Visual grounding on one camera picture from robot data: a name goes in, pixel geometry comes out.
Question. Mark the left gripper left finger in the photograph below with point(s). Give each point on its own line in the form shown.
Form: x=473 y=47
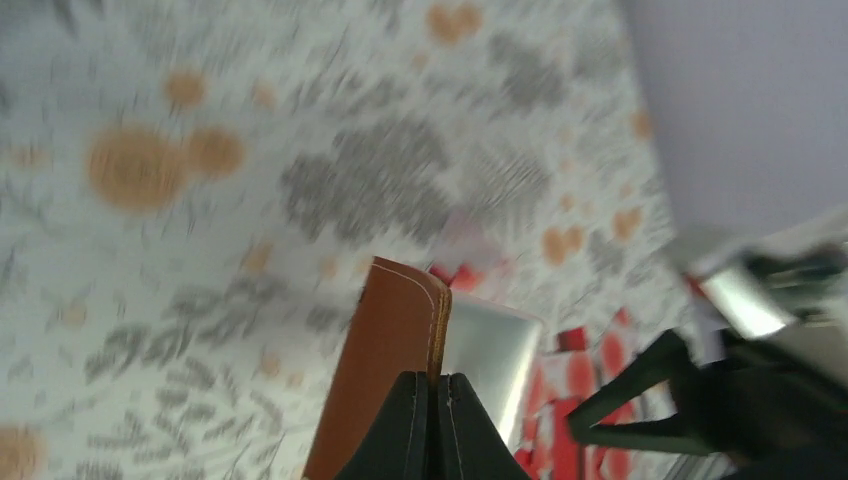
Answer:
x=396 y=446

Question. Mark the floral patterned table mat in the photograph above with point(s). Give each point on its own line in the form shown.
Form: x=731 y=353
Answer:
x=192 y=193

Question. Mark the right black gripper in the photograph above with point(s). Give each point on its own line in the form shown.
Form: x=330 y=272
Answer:
x=771 y=416

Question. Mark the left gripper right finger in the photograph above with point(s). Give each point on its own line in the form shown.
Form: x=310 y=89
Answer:
x=467 y=444

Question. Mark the white card red circle top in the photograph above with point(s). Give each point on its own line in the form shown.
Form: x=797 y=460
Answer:
x=469 y=260

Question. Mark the brown leather card holder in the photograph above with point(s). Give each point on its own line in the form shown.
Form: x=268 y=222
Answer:
x=407 y=319

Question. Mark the red card centre pile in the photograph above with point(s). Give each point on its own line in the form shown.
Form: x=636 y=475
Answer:
x=561 y=380

